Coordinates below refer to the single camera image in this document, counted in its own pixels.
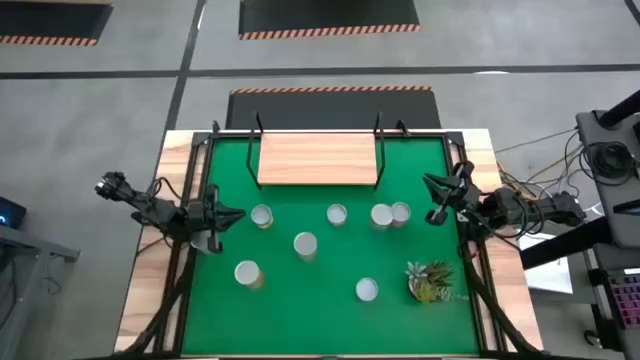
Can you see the grey workstation desk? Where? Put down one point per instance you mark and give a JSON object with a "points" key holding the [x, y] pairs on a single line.
{"points": [[590, 127]]}

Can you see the tall orange pineapple can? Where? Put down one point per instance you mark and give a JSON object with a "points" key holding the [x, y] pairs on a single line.
{"points": [[305, 243]]}

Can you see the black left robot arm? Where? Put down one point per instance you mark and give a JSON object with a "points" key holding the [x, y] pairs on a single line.
{"points": [[150, 207]]}

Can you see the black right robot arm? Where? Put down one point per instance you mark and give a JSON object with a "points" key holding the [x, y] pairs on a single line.
{"points": [[515, 207]]}

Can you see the backlit purple keyboard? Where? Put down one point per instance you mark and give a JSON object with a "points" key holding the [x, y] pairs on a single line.
{"points": [[630, 300]]}

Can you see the black desk support bar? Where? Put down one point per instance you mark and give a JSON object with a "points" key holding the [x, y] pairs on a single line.
{"points": [[565, 242]]}

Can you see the grey side desk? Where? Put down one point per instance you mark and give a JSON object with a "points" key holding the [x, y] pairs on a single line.
{"points": [[35, 245]]}

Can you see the orange circle-patterned can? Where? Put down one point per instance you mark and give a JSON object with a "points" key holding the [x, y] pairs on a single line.
{"points": [[401, 212]]}

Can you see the black device with blue light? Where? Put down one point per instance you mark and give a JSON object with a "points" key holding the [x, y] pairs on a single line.
{"points": [[12, 212]]}

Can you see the short yellow mushroom can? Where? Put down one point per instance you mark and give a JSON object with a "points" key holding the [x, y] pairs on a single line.
{"points": [[336, 214]]}

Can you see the green peaches can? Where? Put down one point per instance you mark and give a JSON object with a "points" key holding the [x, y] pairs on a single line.
{"points": [[261, 215]]}

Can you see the white paper sheet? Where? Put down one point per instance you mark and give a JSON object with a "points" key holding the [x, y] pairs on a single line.
{"points": [[550, 277]]}

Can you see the short salmon can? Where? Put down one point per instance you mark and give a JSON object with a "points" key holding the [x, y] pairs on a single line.
{"points": [[366, 289]]}

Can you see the black aluminium table frame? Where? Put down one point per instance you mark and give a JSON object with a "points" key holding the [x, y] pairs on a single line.
{"points": [[185, 300]]}

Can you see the tall blueberries can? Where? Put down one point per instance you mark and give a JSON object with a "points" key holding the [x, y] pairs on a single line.
{"points": [[381, 215]]}

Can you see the black hazard-striped floor mat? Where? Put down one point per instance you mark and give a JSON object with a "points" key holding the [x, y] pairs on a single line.
{"points": [[325, 15], [45, 17], [330, 110]]}

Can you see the wooden shelf with black legs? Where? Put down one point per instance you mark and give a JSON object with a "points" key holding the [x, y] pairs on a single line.
{"points": [[317, 157]]}

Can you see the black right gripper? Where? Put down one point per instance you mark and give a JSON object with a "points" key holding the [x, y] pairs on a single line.
{"points": [[462, 197]]}

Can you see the potted succulent plant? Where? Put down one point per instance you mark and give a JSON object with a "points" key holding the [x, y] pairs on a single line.
{"points": [[430, 285]]}

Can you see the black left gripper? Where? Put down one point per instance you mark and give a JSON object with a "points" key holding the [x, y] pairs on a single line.
{"points": [[202, 217]]}

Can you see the green table mat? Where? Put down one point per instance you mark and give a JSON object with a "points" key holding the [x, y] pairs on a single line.
{"points": [[300, 320]]}

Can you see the tall olive green can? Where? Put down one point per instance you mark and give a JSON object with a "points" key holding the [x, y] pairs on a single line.
{"points": [[247, 272]]}

